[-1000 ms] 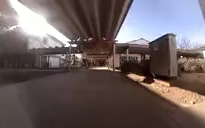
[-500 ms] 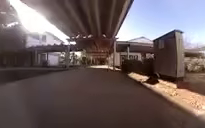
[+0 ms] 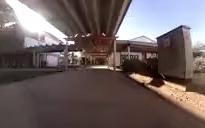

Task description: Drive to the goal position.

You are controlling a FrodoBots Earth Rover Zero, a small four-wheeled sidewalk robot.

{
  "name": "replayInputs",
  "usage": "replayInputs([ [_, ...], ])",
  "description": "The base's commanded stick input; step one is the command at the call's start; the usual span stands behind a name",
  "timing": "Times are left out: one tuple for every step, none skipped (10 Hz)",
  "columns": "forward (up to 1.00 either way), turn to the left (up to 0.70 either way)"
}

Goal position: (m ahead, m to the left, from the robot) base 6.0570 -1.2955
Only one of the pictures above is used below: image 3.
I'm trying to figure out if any pale roof column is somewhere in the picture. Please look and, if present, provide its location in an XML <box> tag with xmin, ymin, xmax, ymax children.
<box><xmin>63</xmin><ymin>38</ymin><xmax>70</xmax><ymax>72</ymax></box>
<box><xmin>112</xmin><ymin>38</ymin><xmax>118</xmax><ymax>70</ymax></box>

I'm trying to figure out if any building with pitched roof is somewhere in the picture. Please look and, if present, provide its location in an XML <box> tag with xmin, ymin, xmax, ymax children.
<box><xmin>114</xmin><ymin>34</ymin><xmax>159</xmax><ymax>68</ymax></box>

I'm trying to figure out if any grey concrete path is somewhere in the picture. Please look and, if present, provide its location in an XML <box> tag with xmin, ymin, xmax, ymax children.
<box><xmin>0</xmin><ymin>68</ymin><xmax>205</xmax><ymax>128</ymax></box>

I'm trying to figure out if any covered walkway roof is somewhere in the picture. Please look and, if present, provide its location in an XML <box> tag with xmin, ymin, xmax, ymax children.
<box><xmin>18</xmin><ymin>0</ymin><xmax>133</xmax><ymax>38</ymax></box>

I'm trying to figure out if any tall grey cabinet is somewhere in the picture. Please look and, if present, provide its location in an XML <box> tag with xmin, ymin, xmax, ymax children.
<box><xmin>156</xmin><ymin>24</ymin><xmax>194</xmax><ymax>80</ymax></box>

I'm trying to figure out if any building with flat awning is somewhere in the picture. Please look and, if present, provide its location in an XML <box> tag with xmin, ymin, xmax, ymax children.
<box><xmin>0</xmin><ymin>26</ymin><xmax>69</xmax><ymax>69</ymax></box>

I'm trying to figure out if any dark grass strip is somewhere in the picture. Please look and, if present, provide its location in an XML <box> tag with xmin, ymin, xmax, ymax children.
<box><xmin>0</xmin><ymin>68</ymin><xmax>61</xmax><ymax>86</ymax></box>

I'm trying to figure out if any gravel strip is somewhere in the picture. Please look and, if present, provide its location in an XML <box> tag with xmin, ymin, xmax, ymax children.
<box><xmin>126</xmin><ymin>71</ymin><xmax>205</xmax><ymax>124</ymax></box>

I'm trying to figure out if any pale bush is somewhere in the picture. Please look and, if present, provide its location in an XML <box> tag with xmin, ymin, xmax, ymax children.
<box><xmin>193</xmin><ymin>54</ymin><xmax>205</xmax><ymax>74</ymax></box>

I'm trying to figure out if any red roof support frame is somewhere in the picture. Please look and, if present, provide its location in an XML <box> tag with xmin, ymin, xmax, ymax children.
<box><xmin>73</xmin><ymin>33</ymin><xmax>119</xmax><ymax>66</ymax></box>

